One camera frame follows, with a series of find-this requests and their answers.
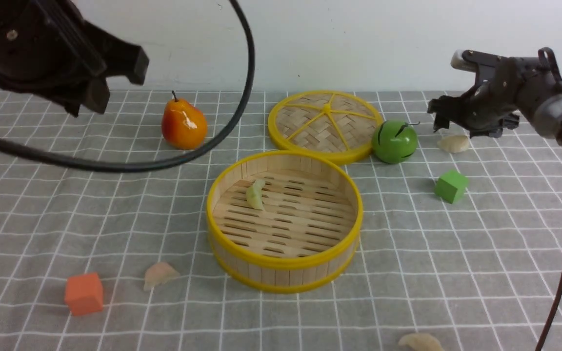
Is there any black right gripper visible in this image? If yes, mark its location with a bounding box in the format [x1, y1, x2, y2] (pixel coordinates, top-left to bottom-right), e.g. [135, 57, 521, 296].
[427, 47, 562, 138]

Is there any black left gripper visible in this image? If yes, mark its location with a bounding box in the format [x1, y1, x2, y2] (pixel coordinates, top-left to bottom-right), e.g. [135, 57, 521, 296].
[0, 0, 149, 116]

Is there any white round dumpling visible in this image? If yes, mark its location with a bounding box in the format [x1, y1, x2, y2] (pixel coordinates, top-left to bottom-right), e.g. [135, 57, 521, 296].
[437, 134, 470, 154]

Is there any pink dumpling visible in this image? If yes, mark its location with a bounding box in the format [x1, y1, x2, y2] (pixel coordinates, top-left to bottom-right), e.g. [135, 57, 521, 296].
[143, 262, 180, 292]

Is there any green dumpling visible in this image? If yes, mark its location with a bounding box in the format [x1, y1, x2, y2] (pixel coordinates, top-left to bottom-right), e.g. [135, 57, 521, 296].
[245, 178, 266, 211]

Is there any cream crescent dumpling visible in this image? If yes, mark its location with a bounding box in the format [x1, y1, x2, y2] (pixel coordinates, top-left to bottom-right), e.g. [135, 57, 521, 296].
[398, 332, 444, 351]

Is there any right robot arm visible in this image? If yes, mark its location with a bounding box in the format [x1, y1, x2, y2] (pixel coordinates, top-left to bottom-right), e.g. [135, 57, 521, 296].
[427, 47, 562, 147]

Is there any yellow woven steamer lid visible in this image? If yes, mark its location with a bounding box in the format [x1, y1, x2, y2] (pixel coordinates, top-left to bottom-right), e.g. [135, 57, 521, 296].
[267, 90, 384, 165]

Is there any yellow rimmed bamboo steamer tray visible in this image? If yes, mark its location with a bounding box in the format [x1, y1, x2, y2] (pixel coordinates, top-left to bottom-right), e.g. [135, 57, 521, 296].
[206, 151, 364, 294]

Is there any green foam cube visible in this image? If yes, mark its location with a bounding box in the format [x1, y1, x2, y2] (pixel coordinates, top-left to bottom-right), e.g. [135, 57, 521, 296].
[434, 169, 470, 204]

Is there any green toy watermelon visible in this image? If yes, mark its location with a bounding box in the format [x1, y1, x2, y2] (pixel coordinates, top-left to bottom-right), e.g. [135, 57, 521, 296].
[372, 119, 419, 164]

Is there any orange toy pear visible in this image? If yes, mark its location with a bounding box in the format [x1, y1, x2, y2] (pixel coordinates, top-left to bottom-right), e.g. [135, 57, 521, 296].
[161, 91, 208, 151]

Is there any orange foam cube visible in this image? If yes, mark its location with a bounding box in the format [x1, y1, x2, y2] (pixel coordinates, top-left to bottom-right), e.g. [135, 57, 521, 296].
[64, 273, 103, 317]

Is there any black left cable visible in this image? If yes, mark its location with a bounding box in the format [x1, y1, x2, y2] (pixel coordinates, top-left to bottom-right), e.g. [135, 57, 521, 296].
[0, 0, 256, 173]

